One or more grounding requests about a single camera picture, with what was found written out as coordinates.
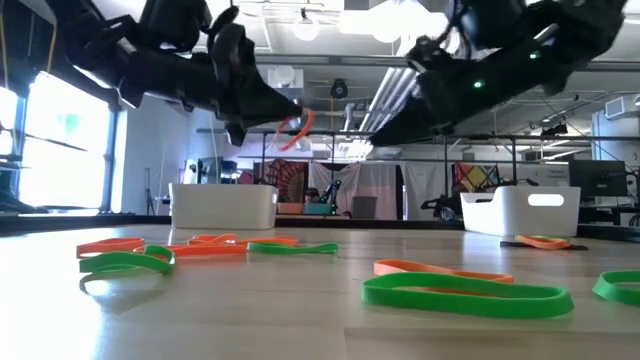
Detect black computer monitor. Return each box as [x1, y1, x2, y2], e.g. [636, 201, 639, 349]
[568, 159, 629, 199]

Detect black overhead camera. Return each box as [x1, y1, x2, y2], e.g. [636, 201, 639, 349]
[329, 78, 350, 100]

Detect white hanging sheet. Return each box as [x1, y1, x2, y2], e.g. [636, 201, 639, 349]
[401, 160, 457, 221]
[307, 160, 401, 221]

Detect diamond patterned hanging cloth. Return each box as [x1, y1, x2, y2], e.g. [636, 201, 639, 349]
[454, 161, 501, 194]

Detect black overhead frame rail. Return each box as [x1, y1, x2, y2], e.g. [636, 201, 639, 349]
[254, 53, 640, 72]

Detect grey bin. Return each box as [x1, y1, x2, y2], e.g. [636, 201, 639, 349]
[351, 195, 379, 221]

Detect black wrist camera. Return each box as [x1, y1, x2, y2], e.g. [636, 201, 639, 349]
[137, 0, 212, 52]
[452, 0, 526, 51]

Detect black metal rack frame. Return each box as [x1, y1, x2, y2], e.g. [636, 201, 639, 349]
[196, 128, 640, 221]

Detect white plastic basket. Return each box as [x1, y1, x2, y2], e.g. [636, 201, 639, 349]
[168, 183, 280, 230]
[459, 185, 582, 238]

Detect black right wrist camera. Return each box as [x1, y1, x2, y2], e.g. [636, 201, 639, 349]
[452, 0, 526, 51]

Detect red patterned hanging cloth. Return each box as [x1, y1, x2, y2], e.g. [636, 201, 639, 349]
[262, 159, 310, 204]

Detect bright window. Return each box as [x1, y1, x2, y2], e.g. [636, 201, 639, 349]
[0, 72, 115, 214]

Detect black ceiling fixture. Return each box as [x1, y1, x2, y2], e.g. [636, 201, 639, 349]
[539, 121, 570, 138]

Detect white globe ceiling lamp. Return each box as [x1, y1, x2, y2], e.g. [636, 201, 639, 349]
[292, 7, 322, 43]

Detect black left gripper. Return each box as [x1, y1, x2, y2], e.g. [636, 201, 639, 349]
[64, 17, 304, 147]

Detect white wall vent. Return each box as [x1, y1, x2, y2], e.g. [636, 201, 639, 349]
[603, 94, 629, 121]

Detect white ceiling unit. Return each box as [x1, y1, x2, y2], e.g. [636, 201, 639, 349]
[267, 65, 305, 101]

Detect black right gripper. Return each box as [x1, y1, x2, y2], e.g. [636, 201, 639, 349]
[369, 35, 566, 148]

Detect yellow hanging cable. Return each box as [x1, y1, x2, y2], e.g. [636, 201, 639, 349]
[46, 23, 58, 74]

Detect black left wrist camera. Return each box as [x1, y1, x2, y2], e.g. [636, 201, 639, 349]
[137, 0, 212, 52]

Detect green rubber band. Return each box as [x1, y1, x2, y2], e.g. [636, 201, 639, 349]
[78, 244, 177, 296]
[362, 272, 575, 321]
[592, 270, 640, 308]
[247, 241, 340, 256]

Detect black tripod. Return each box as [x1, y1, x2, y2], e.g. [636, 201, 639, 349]
[143, 167, 157, 217]

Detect white ceiling pipes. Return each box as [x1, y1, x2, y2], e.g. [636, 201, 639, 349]
[357, 67, 417, 134]

